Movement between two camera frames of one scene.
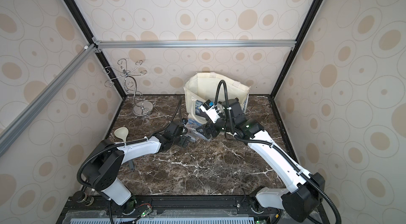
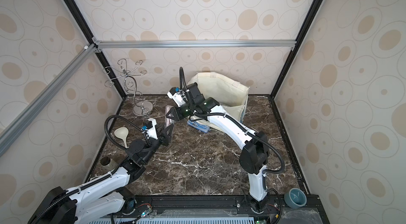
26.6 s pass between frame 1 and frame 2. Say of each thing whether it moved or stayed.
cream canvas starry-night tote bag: stayed
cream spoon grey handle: stayed
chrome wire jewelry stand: stayed
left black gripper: moved
